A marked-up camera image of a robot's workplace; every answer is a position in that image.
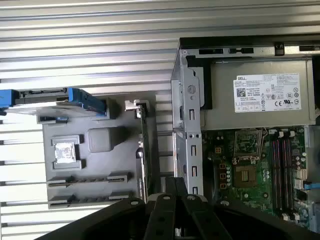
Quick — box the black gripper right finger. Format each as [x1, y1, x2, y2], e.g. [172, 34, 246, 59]
[175, 176, 320, 240]

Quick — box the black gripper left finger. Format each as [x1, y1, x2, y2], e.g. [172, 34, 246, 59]
[34, 176, 177, 240]

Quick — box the black RAM slot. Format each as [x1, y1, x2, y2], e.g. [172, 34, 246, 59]
[275, 131, 288, 221]
[282, 136, 292, 213]
[286, 131, 300, 221]
[271, 136, 281, 213]

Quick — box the CPU socket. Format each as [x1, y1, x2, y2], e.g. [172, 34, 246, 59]
[233, 163, 259, 190]

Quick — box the black open PC case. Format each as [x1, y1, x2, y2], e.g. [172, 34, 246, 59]
[170, 34, 320, 235]

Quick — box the grey parts rack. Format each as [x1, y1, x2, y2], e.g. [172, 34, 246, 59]
[36, 96, 162, 210]

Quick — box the green graphics card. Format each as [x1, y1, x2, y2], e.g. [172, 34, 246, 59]
[124, 98, 154, 204]

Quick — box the metal socket cover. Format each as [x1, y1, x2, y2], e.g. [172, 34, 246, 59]
[232, 128, 263, 165]

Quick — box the green motherboard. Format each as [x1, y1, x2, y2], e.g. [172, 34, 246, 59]
[201, 126, 312, 230]

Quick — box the silver CPU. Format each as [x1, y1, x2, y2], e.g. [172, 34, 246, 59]
[54, 142, 76, 165]

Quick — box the grey power supply unit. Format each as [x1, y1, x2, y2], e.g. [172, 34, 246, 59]
[202, 57, 317, 131]

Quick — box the hard disk in blue carrier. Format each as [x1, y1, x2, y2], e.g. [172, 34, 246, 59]
[0, 86, 109, 119]

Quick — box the wire locking lever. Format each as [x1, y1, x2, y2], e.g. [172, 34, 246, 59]
[259, 127, 268, 163]

